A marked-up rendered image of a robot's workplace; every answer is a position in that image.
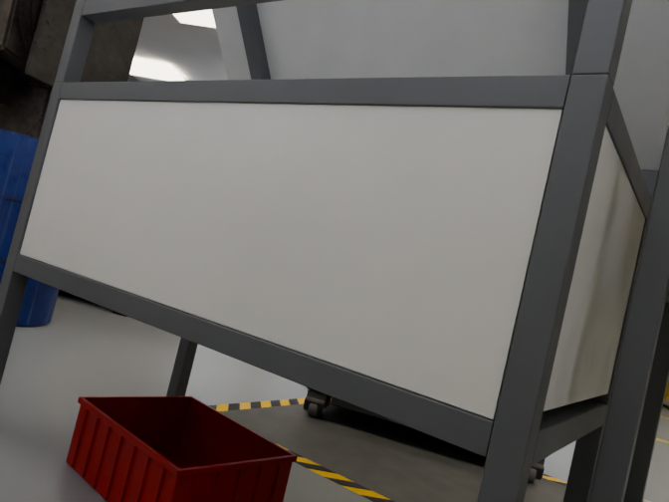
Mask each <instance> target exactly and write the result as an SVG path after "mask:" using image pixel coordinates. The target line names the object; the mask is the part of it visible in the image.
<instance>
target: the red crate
mask: <svg viewBox="0 0 669 502"><path fill-rule="evenodd" d="M78 403H79V404H80V405H81V406H80V410H79V414H78V418H77V422H76V426H75V429H74V433H73V437H72V441H71V445H70V449H69V453H68V457H67V463H68V464H69V465H70V466H71V467H72V468H73V469H74V470H75V471H76V472H77V473H78V474H79V475H80V476H81V477H83V478H84V479H85V480H86V481H87V482H88V483H89V484H90V485H91V486H92V487H93V488H94V489H95V490H96V491H97V492H98V493H99V494H100V495H101V496H102V497H103V498H104V499H105V500H106V501H107V502H283V501H284V496H285V492H286V488H287V484H288V480H289V475H290V471H291V467H292V463H293V462H296V461H297V457H298V456H297V455H295V454H293V453H292V452H290V451H288V450H286V449H285V448H283V447H281V446H279V445H278V444H276V443H274V442H272V441H270V440H269V439H267V438H265V437H263V436H262V435H260V434H258V433H256V432H255V431H253V430H251V429H249V428H248V427H246V426H244V425H242V424H240V423H239V422H237V421H235V420H233V419H232V418H230V417H228V416H226V415H225V414H223V413H221V412H219V411H217V410H216V409H214V408H212V407H210V406H209V405H207V404H205V403H203V402H202V401H200V400H198V399H196V398H194V397H193V396H80V397H79V400H78Z"/></svg>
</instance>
